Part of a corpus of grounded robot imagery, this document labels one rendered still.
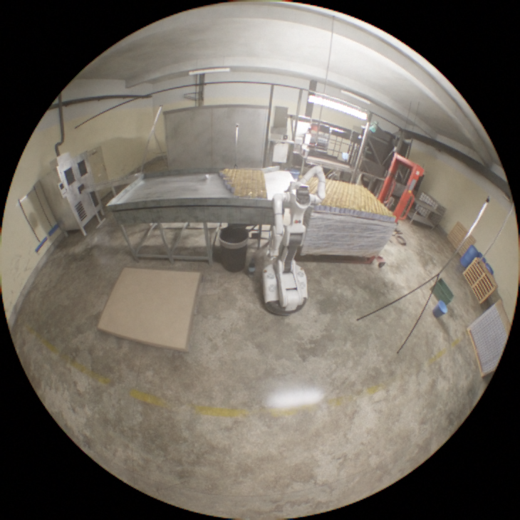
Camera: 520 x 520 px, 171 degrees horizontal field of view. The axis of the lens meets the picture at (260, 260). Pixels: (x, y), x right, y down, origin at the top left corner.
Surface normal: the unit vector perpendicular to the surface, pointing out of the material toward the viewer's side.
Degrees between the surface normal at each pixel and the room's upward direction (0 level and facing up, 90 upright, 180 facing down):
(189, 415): 0
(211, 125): 90
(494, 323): 92
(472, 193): 90
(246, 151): 90
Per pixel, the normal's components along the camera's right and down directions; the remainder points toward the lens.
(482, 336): -0.99, -0.04
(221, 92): 0.03, 0.72
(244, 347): 0.08, -0.69
